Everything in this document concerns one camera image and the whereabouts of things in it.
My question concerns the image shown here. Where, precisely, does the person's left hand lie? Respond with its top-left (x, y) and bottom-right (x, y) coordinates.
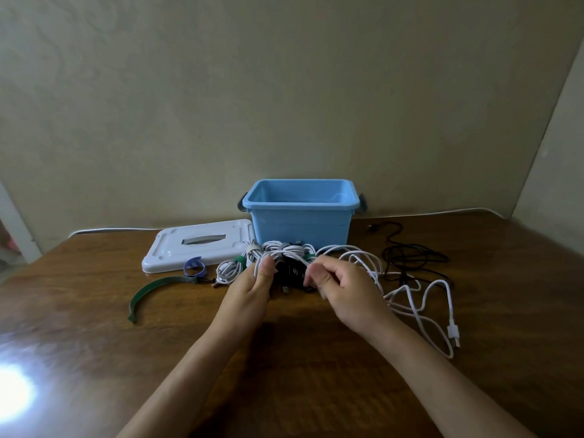
top-left (211, 256), bottom-right (277, 334)

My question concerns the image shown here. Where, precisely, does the person's right hand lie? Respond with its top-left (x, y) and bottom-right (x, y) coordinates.
top-left (303, 255), bottom-right (396, 341)

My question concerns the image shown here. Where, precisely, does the black cable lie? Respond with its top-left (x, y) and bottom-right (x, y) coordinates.
top-left (367, 222), bottom-right (453, 284)
top-left (272, 260), bottom-right (315, 294)

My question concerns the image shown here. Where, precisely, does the person's right forearm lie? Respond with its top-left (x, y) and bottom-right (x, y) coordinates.
top-left (363, 315), bottom-right (539, 438)

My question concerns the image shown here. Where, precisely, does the person's left forearm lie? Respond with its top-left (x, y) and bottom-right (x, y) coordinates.
top-left (116, 321), bottom-right (254, 438)

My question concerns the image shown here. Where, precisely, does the blue plastic storage box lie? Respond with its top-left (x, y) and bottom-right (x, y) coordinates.
top-left (237, 179), bottom-right (368, 249)

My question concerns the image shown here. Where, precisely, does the white plastic box lid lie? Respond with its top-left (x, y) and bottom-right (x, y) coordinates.
top-left (142, 219), bottom-right (255, 274)

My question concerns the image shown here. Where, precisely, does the white cable bundle green tie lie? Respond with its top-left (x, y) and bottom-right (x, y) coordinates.
top-left (213, 254), bottom-right (251, 288)

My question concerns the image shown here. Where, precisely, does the blue cable strap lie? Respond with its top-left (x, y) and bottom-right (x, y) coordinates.
top-left (183, 257), bottom-right (207, 279)

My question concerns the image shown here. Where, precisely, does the loose black cable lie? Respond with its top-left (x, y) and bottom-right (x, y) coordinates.
top-left (367, 222), bottom-right (453, 284)

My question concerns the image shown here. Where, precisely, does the loose white usb cable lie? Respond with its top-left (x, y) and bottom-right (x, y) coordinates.
top-left (319, 245), bottom-right (461, 359)

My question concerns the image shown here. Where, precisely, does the green cable strap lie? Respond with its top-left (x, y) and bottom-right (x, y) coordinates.
top-left (127, 276), bottom-right (199, 324)

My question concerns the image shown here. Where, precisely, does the white cable along wall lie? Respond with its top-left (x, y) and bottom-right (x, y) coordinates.
top-left (68, 207), bottom-right (502, 238)

